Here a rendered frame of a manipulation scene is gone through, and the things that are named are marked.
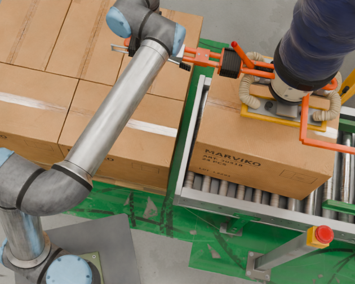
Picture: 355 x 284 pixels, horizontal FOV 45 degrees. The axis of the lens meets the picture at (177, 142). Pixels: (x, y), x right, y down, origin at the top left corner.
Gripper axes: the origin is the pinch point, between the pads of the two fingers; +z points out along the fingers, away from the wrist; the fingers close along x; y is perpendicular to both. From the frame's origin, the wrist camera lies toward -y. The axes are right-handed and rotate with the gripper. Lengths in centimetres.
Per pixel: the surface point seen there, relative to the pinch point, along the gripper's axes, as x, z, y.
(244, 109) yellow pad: -11.1, 11.5, 43.6
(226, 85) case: 11, 33, 37
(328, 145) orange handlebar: -25, 0, 73
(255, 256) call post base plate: -45, 127, 80
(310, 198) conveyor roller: -20, 73, 92
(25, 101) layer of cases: 0, 73, -65
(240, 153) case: -20, 34, 48
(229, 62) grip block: -0.2, -1.3, 33.8
